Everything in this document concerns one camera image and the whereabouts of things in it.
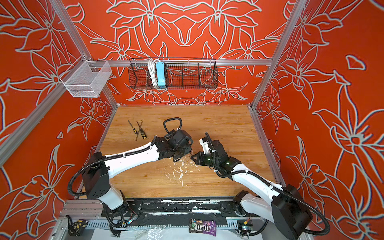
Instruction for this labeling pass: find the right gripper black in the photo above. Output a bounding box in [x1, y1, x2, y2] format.
[188, 152, 221, 168]

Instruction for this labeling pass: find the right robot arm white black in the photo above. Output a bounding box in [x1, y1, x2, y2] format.
[191, 134, 331, 240]

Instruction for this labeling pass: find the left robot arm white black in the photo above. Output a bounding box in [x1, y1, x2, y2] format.
[68, 117, 193, 211]

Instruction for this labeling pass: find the larger black yellow screwdriver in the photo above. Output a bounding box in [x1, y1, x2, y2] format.
[137, 120, 147, 140]

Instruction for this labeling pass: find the small black yellow screwdriver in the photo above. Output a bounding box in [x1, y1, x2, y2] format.
[128, 120, 138, 135]

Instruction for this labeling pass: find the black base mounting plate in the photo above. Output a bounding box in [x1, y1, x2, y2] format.
[101, 197, 262, 226]

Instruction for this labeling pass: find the purple M&M candy bag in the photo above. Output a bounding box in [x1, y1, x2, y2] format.
[189, 219, 217, 237]

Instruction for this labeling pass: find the green circuit board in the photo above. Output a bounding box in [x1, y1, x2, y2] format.
[238, 222, 253, 237]

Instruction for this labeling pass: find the clear plastic wrap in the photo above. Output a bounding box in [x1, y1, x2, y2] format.
[134, 227, 173, 240]

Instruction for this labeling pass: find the light blue box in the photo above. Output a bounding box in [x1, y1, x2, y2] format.
[156, 62, 166, 88]

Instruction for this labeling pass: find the black yellow tape measure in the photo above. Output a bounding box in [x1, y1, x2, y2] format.
[65, 215, 89, 237]

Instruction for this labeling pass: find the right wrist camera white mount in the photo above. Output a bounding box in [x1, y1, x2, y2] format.
[199, 137, 213, 155]

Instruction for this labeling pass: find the black wire wall basket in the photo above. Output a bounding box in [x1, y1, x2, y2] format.
[128, 57, 219, 90]

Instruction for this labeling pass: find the white coiled cable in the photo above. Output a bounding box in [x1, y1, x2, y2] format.
[147, 59, 159, 87]

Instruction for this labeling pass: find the white wire mesh basket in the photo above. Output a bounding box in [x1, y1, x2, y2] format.
[60, 61, 112, 98]

